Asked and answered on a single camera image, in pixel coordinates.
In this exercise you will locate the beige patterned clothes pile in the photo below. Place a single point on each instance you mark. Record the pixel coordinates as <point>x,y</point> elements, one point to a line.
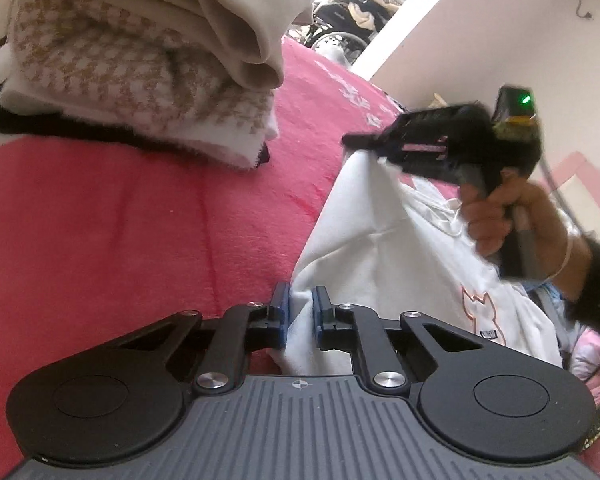
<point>105,75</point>

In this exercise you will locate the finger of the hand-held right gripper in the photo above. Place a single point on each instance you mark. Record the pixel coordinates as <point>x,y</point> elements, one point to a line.
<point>420,122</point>
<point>425,165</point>

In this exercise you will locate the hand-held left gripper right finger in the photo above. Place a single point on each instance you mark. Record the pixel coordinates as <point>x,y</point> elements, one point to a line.
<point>321,317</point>

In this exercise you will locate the person's right hand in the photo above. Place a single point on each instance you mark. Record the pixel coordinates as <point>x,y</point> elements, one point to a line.
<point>487,225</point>

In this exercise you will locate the pink floral blanket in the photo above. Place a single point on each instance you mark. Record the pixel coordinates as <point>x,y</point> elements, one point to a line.
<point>130,220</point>

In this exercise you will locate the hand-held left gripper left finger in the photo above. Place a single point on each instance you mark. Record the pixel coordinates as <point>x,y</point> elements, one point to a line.
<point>281,315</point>

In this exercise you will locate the person's pink clothing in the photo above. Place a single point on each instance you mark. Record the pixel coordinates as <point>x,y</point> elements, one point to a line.
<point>597,375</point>

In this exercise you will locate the white printed sweatshirt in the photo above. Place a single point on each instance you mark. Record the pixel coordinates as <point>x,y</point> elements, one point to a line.
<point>380,260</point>

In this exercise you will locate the pink headboard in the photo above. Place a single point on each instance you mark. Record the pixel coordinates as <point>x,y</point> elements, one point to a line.
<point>577,159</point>

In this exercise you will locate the black wheelchair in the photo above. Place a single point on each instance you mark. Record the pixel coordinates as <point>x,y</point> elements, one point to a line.
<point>340,20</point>

